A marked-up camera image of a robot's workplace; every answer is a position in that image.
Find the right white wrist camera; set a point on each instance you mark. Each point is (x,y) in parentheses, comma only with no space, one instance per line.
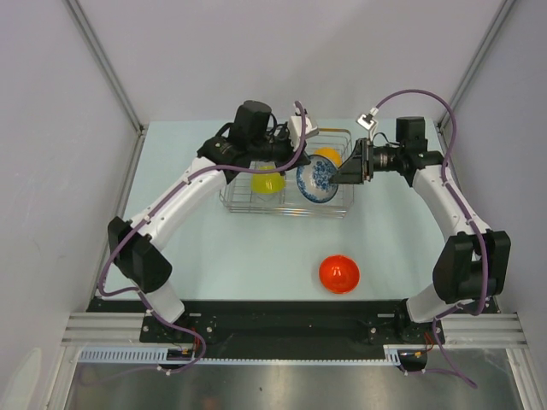
(368,123)

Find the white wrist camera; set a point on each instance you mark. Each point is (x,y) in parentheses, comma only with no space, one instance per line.
(368,123)
(301,128)

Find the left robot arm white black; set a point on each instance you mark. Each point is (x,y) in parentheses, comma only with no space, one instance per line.
(136,245)

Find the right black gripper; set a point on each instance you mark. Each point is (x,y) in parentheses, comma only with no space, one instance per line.
(359,166)

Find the left aluminium corner post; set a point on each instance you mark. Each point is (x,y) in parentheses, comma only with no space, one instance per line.
(104,64)

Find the white slotted cable duct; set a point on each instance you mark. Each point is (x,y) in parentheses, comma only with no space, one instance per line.
(166,356)

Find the right aluminium corner post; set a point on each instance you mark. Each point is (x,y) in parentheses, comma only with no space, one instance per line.
(491,35)

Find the orange yellow bowl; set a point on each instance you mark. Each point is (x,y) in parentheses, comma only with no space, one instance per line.
(331,154)

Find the metal wire dish rack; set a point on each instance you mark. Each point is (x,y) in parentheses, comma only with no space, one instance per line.
(237,197)

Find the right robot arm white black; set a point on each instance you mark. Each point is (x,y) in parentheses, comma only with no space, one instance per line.
(474,261)

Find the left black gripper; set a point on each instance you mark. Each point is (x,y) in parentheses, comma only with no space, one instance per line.
(302,159)

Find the aluminium corner post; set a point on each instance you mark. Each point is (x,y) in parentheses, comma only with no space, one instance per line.
(104,64)
(491,35)

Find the blue white floral bowl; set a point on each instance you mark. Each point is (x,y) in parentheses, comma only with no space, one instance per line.
(313,180)

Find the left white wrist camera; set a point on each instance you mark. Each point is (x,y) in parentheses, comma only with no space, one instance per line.
(301,128)

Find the aluminium frame rail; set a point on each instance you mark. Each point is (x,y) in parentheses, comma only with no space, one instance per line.
(461,331)

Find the orange bottom bowl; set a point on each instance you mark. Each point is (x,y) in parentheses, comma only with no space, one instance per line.
(339,274)

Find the yellow green bowl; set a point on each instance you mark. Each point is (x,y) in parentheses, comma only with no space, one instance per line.
(267,183)

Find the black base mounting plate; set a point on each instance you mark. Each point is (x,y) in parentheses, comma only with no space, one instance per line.
(289,330)

